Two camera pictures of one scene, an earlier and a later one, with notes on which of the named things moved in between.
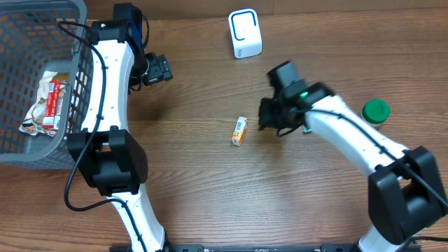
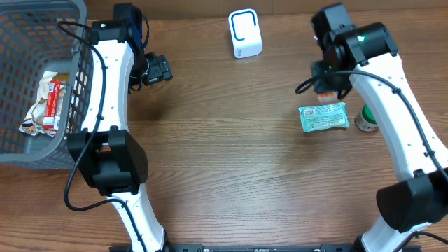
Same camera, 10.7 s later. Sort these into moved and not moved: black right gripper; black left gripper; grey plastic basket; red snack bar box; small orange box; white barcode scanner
Moved: small orange box; black right gripper
Not moved: black left gripper; grey plastic basket; white barcode scanner; red snack bar box
